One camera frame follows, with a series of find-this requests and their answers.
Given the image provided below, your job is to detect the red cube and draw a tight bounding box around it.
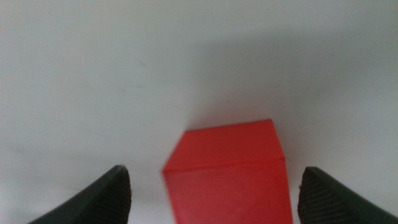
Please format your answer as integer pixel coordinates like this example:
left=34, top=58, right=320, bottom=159
left=161, top=118, right=294, bottom=224

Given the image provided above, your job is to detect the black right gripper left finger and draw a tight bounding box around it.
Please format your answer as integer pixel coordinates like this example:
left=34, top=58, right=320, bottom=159
left=27, top=164, right=132, bottom=224

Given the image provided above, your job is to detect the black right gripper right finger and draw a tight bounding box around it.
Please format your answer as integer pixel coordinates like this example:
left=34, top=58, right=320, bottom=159
left=297, top=166, right=398, bottom=224

